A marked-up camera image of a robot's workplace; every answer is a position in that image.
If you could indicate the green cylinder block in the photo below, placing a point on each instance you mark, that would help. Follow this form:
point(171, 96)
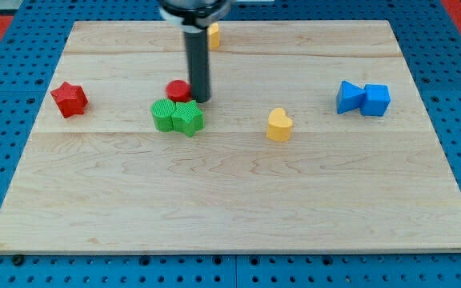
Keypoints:
point(162, 111)

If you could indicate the blue cube block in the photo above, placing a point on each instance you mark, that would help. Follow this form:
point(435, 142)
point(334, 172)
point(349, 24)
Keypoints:
point(376, 100)

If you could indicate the red star block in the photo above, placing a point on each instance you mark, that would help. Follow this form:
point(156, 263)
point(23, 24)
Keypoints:
point(70, 99)

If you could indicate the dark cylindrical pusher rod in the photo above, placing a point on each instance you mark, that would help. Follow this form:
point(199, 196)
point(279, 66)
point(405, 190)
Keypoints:
point(198, 65)

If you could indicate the red cylinder block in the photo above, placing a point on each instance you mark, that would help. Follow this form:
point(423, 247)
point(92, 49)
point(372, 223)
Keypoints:
point(178, 91)

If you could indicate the green star block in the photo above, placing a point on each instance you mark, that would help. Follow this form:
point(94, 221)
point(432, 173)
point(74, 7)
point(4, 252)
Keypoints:
point(187, 118)

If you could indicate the wooden board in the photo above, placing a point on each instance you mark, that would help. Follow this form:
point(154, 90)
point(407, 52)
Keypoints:
point(108, 183)

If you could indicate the yellow heart block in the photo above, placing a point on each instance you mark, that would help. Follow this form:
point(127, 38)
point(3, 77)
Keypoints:
point(279, 125)

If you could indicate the blue triangle block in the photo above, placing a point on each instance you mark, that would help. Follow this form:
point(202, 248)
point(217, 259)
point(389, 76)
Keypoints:
point(349, 97)

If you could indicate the yellow hexagon block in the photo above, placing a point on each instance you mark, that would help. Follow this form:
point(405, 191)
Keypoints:
point(213, 34)

